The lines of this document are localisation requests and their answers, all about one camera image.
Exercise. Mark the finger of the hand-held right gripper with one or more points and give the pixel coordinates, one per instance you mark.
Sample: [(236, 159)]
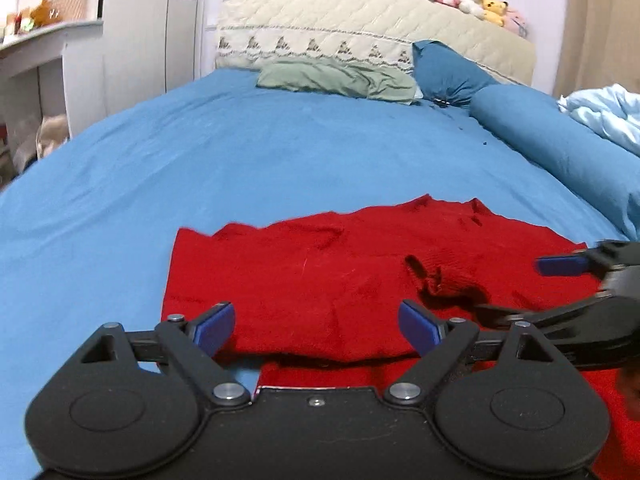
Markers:
[(560, 265), (505, 316)]

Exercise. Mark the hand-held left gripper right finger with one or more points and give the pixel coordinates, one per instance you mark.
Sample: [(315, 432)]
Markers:
[(417, 327)]

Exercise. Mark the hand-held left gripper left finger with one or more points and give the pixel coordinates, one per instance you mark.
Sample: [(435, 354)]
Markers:
[(217, 327)]

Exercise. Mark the red knitted sweater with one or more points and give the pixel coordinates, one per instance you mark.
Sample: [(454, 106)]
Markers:
[(325, 280)]

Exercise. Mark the blue rolled duvet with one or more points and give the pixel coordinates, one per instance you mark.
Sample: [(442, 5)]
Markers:
[(560, 145)]

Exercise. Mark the light blue blanket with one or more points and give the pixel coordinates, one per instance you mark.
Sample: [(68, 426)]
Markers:
[(607, 110)]

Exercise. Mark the bed with blue sheet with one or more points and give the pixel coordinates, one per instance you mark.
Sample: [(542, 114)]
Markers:
[(200, 160)]

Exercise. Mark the teal pillow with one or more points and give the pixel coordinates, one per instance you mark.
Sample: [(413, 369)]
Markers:
[(450, 72)]

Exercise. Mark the beige curtain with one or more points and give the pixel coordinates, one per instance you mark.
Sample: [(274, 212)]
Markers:
[(600, 25)]

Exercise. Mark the green pillow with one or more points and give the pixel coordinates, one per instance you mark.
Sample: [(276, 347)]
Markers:
[(335, 77)]

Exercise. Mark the white wardrobe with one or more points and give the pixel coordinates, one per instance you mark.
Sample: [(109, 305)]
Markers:
[(145, 35)]

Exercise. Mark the cream quilted headboard cover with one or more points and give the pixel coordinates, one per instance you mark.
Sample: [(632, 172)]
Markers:
[(350, 15)]

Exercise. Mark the white shelf unit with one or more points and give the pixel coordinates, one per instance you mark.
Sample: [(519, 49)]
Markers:
[(45, 42)]

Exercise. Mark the woven basket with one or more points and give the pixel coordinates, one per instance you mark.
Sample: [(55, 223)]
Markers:
[(72, 2)]

